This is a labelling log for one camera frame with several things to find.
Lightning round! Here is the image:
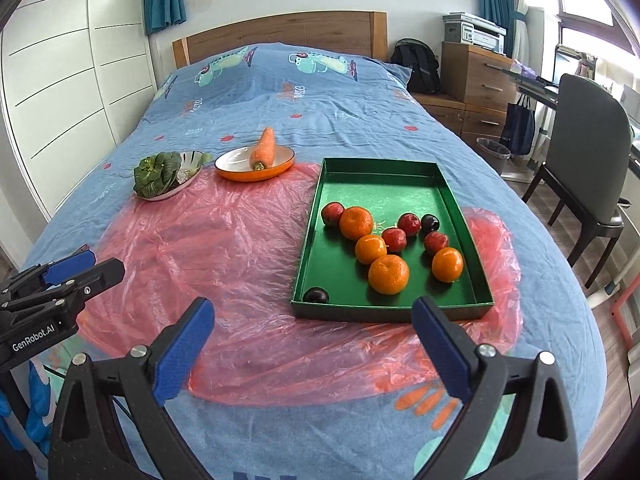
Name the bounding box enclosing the white printer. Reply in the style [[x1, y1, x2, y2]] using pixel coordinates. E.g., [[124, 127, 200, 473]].
[[442, 11, 507, 54]]

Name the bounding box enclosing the orange shallow bowl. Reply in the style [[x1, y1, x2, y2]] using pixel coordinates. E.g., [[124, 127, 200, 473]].
[[214, 145, 296, 183]]

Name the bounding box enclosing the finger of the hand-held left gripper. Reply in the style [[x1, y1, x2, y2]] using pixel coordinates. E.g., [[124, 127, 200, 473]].
[[0, 248, 97, 306], [10, 258, 126, 317]]

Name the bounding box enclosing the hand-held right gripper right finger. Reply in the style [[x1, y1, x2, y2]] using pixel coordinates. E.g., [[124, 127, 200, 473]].
[[411, 296, 581, 480]]

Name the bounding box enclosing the carrot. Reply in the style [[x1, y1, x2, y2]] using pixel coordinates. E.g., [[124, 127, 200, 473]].
[[249, 127, 276, 171]]

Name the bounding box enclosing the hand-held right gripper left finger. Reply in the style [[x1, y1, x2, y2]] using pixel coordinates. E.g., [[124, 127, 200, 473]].
[[47, 296, 217, 480]]

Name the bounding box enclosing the green bok choy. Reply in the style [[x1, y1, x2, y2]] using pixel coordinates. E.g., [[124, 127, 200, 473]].
[[133, 152, 182, 198]]

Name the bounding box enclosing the grey chair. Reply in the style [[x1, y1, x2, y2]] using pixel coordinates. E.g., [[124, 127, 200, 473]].
[[522, 73, 633, 288]]

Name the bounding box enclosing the striped white bowl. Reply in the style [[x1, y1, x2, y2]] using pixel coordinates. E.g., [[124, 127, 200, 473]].
[[142, 150, 205, 202]]

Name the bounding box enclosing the grey trash bin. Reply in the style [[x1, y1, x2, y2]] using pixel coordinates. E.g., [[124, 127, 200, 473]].
[[476, 137, 512, 176]]

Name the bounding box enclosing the blue printed bedsheet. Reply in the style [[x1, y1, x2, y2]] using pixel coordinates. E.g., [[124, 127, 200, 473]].
[[20, 42, 608, 480]]

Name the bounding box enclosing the green metal tray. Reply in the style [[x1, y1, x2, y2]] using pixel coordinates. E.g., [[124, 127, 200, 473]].
[[291, 157, 496, 323]]

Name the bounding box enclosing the pink plastic sheet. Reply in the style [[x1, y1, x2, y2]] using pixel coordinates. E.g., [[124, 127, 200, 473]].
[[77, 162, 523, 406]]

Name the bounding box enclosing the black backpack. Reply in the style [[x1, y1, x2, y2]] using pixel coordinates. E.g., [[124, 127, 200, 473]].
[[390, 38, 442, 95]]

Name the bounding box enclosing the wooden headboard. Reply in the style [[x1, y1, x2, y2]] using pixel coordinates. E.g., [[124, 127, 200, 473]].
[[172, 11, 388, 68]]

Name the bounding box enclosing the pink tube frame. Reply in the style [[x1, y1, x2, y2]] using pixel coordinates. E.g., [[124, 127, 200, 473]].
[[611, 280, 640, 351]]

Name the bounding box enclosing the small orange tangerine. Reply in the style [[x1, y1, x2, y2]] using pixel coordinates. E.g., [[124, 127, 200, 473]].
[[354, 234, 388, 266]]

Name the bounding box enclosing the tall wooden drawer cabinet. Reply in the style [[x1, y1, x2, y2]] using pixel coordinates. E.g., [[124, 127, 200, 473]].
[[441, 41, 521, 106]]

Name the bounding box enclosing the white wardrobe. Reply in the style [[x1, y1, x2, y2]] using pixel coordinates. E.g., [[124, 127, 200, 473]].
[[0, 0, 158, 256]]

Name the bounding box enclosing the dark blue tote bag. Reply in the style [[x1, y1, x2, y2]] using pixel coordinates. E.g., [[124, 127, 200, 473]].
[[500, 95, 537, 156]]

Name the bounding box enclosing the grey desk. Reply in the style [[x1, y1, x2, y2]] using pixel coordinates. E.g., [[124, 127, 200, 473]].
[[502, 67, 558, 106]]

